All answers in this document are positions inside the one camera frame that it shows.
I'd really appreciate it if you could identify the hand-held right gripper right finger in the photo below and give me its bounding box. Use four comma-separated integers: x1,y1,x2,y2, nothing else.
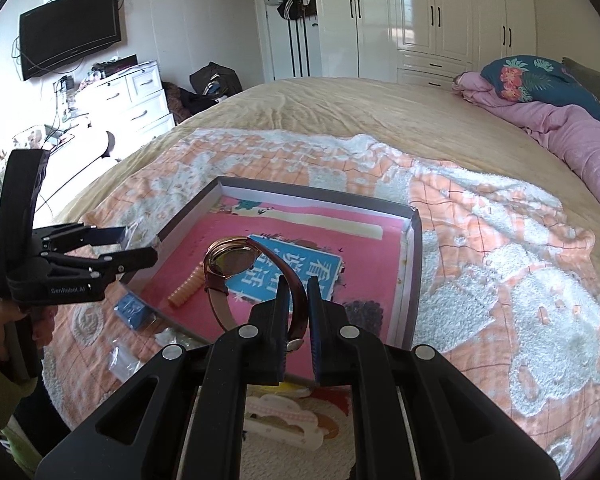
307,291,568,480

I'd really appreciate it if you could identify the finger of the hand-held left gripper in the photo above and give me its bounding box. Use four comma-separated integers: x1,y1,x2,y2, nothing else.
39,245,160,287
34,222,127,255

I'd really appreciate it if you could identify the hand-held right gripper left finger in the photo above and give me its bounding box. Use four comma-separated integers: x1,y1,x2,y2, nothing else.
35,278,293,480

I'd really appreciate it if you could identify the small blue box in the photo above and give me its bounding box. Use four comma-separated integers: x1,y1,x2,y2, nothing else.
114,292,154,331

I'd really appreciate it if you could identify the white hair clip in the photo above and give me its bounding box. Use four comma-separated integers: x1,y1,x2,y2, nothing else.
244,394,332,452

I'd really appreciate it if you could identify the clear flower hair clip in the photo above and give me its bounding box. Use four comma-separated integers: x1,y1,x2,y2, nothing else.
155,327,202,357

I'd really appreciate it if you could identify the clear bag with gold jewelry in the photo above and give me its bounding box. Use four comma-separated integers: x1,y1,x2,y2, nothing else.
107,342,154,387

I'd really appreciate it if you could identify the pink shallow box tray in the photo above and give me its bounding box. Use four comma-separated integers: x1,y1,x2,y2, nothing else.
120,176,422,357

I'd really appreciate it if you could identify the person's left forearm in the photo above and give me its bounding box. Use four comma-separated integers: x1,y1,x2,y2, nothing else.
0,344,43,477

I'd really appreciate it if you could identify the person's left hand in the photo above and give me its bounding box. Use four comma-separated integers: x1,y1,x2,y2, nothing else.
0,301,57,357

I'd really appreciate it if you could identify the white chair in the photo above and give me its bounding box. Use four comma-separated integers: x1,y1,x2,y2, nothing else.
30,129,119,217

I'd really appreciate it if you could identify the white dresser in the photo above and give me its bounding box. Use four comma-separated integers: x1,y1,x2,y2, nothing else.
74,60,177,145

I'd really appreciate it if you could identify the dark clothes pile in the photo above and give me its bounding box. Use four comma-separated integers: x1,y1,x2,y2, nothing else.
161,82,217,126

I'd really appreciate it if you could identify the black duffel bag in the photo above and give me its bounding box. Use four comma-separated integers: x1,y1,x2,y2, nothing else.
188,62,244,99

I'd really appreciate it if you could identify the peach and white printed blanket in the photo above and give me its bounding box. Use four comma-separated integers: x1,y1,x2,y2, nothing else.
42,127,600,480

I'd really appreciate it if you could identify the bed with beige sheet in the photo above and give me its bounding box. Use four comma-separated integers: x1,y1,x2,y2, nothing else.
45,77,600,480

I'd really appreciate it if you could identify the white door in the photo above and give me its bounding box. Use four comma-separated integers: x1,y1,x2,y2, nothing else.
251,0,322,82

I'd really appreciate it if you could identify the pink quilt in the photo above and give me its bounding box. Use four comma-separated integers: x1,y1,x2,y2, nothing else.
452,71,600,207

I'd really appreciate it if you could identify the dark blue floral pillow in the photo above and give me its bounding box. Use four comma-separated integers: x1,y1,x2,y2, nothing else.
480,56,600,137

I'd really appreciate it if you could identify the white wardrobe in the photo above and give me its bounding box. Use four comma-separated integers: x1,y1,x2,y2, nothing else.
320,0,539,86

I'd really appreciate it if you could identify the grey headboard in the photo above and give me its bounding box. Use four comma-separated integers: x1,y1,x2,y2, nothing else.
561,57,600,113

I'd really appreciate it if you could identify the black wall television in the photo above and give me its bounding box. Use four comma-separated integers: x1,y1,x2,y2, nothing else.
19,0,124,82

